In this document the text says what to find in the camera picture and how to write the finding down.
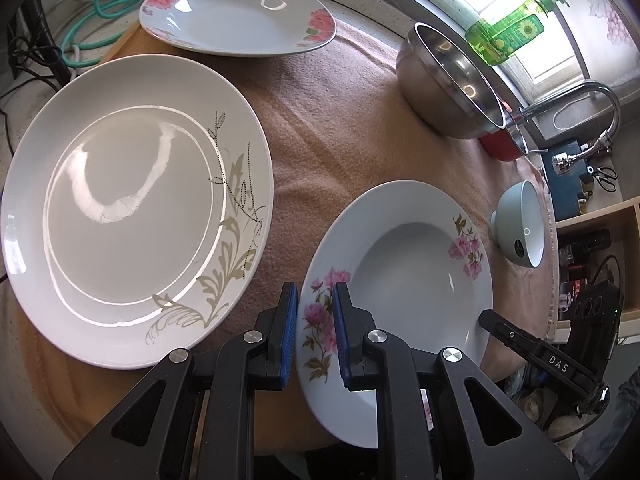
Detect chrome kitchen faucet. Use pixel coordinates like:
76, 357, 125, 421
514, 79, 623, 176

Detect light blue ceramic bowl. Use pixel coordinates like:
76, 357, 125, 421
489, 180, 546, 269

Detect black scissors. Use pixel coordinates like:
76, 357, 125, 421
587, 166, 618, 193

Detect large white plate gold leaves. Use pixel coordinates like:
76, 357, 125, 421
1, 54, 273, 370

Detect green dish soap bottle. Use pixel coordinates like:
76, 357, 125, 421
464, 0, 568, 66

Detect plate with pink roses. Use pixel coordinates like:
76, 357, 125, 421
139, 0, 336, 58

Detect large stainless steel bowl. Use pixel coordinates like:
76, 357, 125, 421
396, 23, 506, 140

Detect small red steel bowl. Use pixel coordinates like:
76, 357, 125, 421
480, 100, 529, 162

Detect white plate pink flowers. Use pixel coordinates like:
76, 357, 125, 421
296, 180, 492, 448

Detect pink towel mat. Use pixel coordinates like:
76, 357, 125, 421
17, 21, 558, 456

